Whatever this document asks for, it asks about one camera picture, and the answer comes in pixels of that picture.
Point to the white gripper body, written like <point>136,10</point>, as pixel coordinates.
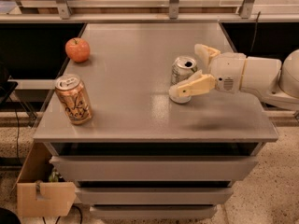
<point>228,70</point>

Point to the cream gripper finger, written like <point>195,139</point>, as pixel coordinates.
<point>205,53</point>
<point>196,84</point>

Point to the white green 7up can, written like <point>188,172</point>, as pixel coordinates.
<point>182,68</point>

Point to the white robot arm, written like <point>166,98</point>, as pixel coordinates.
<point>272,81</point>

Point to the orange LaCroix can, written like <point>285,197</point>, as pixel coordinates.
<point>72,94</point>

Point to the grey drawer cabinet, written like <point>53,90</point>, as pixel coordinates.
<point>142,155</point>

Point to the red apple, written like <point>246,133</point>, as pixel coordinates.
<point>77,49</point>

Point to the green bottle in box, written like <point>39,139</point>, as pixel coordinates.
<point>54,175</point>

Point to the cardboard box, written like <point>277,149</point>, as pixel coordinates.
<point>36,195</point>

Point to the metal shelf frame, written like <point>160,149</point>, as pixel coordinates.
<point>123,11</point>

